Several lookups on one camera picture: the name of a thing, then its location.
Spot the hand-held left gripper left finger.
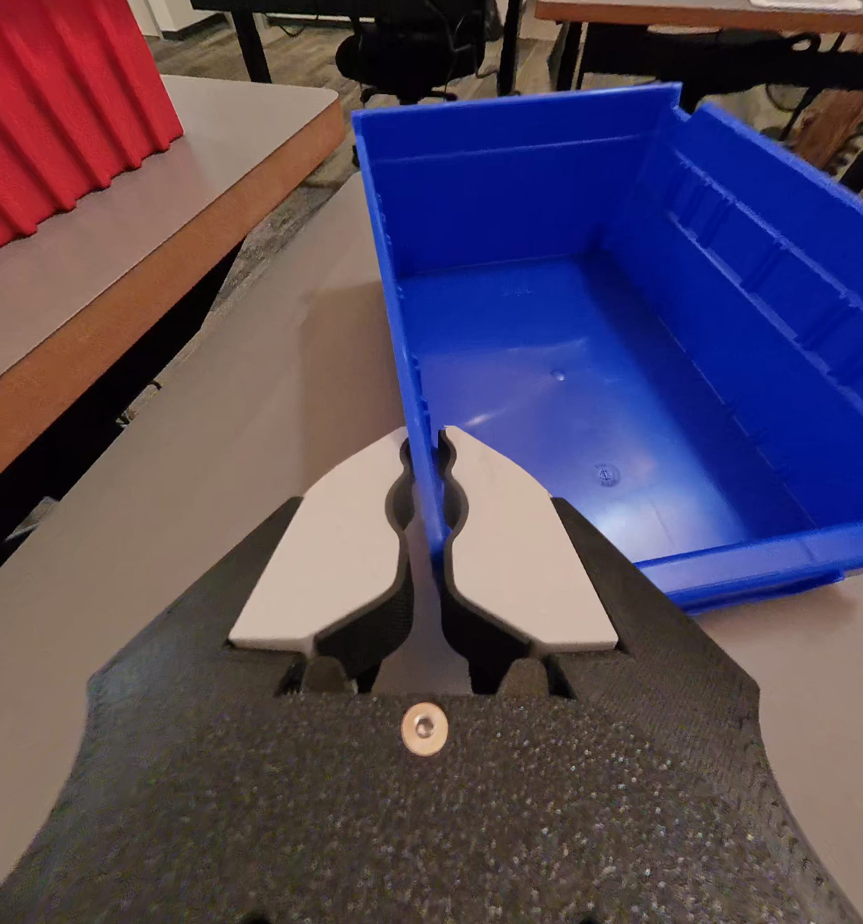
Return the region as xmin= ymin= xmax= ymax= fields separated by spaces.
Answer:
xmin=228 ymin=426 xmax=416 ymax=693

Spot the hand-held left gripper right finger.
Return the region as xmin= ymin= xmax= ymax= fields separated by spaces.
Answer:
xmin=438 ymin=425 xmax=620 ymax=693

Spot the blue plastic storage bin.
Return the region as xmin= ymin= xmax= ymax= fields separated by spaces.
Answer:
xmin=350 ymin=81 xmax=863 ymax=615

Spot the black office chair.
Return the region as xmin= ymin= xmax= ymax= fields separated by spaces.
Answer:
xmin=334 ymin=18 xmax=489 ymax=105
xmin=583 ymin=27 xmax=863 ymax=98

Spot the black-legged office desk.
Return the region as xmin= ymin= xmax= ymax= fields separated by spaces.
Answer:
xmin=189 ymin=0 xmax=526 ymax=98
xmin=534 ymin=0 xmax=863 ymax=192

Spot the red ribbed panel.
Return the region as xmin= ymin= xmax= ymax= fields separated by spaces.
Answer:
xmin=0 ymin=0 xmax=185 ymax=268

